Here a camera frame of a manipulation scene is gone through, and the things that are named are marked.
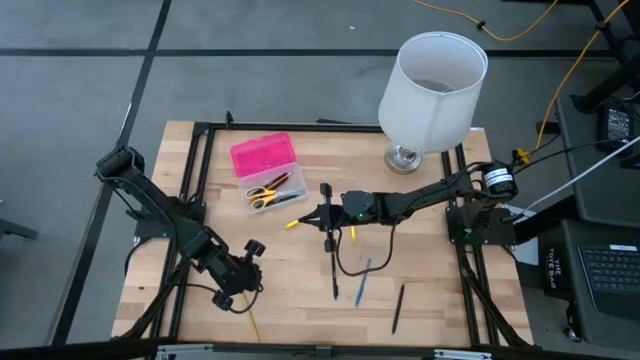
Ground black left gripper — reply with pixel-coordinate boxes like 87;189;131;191
211;238;267;311

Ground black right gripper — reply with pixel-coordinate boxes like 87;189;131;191
298;182;347;254

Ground yellow pencil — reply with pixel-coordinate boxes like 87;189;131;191
241;293;262;343

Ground orange pencil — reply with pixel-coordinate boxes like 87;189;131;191
266;171;294;191

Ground yellow handled scissors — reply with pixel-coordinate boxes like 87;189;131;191
244;183;291;211

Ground blue pen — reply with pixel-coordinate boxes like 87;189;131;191
354;257;373;309

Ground clear supply box pink lid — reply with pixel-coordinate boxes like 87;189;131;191
229;131;310;216

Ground dark brown pen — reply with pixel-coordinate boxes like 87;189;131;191
391;283;406;336

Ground black power supply with label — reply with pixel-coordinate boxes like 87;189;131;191
596;101;640;155

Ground white shade silver table lamp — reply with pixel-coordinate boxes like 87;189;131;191
377;30;490;176

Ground dark chair base leg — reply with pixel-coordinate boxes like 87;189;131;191
0;198;40;242

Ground black tote bag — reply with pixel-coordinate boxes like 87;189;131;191
541;243;572;302

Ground black caster wheel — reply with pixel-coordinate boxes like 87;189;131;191
564;299;585;344

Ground black laptop keyboard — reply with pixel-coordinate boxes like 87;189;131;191
577;242;640;322

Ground dark gray side table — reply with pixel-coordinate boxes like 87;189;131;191
554;93;640;351

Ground black stand legs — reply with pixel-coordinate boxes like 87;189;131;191
569;0;640;115

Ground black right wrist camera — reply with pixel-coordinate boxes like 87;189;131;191
341;189;377;225

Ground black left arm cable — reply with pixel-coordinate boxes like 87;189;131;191
182;282;264;315

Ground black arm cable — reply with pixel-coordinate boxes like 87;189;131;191
182;282;264;315
333;219;399;278

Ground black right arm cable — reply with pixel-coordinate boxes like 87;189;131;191
333;219;399;278

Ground silver aluminium bracket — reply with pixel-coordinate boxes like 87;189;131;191
155;342;215;360
433;348;494;360

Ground white cable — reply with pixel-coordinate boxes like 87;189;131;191
524;147;640;214

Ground yellow extension cable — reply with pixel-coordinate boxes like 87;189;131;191
412;0;560;43
534;0;632;151

